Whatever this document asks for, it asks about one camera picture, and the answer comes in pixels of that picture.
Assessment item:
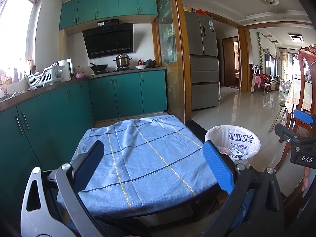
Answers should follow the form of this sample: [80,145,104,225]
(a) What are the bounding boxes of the silver refrigerator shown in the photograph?
[184,12,220,110]

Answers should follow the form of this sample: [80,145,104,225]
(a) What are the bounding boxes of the pink bowl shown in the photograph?
[75,72,85,79]

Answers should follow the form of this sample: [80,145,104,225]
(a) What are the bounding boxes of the white bowl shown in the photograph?
[135,65,147,70]

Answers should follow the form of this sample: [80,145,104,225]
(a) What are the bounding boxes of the white dish rack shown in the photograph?
[27,62,64,88]

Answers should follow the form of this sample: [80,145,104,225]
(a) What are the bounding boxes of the teal lower cabinets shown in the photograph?
[1,70,167,206]

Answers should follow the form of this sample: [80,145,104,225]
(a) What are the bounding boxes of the teal upper cabinets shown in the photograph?
[59,0,157,30]

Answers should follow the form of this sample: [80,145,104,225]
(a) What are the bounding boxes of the white plastic trash basket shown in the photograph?
[204,125,261,170]

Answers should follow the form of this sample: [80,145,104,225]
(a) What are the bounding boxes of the black wok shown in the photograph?
[90,63,108,72]

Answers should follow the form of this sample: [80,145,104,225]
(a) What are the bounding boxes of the teal cabinets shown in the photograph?
[59,0,157,30]
[1,70,167,206]

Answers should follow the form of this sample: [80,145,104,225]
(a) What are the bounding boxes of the black cooking pot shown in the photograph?
[143,59,156,68]

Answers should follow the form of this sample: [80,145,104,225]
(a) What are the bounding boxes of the pink printed plastic bag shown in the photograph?
[218,147,230,155]

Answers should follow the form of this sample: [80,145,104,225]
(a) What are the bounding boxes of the wooden stool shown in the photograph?
[268,99,291,133]

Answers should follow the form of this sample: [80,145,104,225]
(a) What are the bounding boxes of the person's jeans leg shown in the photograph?
[230,189,256,229]

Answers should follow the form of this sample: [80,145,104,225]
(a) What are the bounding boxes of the white kitchen appliance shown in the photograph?
[58,58,73,81]

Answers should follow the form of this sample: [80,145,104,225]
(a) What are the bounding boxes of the black range hood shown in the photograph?
[83,23,134,59]

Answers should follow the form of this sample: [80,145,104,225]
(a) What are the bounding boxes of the red wooden chair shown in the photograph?
[274,44,316,173]

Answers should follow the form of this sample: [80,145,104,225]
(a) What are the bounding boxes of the blue checked tablecloth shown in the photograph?
[74,115,216,218]

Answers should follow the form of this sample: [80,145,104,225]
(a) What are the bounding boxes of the white blue ointment box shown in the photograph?
[228,148,247,157]

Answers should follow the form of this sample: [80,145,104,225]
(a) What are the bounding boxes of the white printed trash bag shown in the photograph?
[204,125,261,166]

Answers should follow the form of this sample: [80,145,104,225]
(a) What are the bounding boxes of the wooden glass sliding door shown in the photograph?
[152,0,191,122]

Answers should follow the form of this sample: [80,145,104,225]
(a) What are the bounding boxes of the low dark wooden table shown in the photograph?
[94,184,220,232]

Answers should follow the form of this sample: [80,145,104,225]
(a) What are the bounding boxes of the steel stock pot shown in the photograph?
[114,54,132,69]

